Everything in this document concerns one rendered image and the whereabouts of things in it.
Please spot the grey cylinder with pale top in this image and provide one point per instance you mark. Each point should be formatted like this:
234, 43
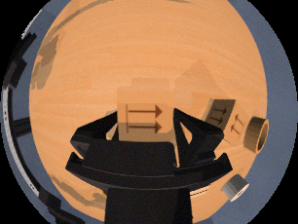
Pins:
235, 187

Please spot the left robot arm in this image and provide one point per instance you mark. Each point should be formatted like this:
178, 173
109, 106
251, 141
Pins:
16, 50

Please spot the small wooden pallet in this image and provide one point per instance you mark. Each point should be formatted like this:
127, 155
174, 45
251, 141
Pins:
199, 192

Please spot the brown cardboard carton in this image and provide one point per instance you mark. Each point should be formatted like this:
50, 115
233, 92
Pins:
228, 115
145, 115

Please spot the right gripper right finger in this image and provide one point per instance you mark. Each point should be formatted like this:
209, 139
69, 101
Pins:
205, 137

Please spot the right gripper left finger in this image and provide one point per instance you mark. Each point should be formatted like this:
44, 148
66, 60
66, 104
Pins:
99, 128

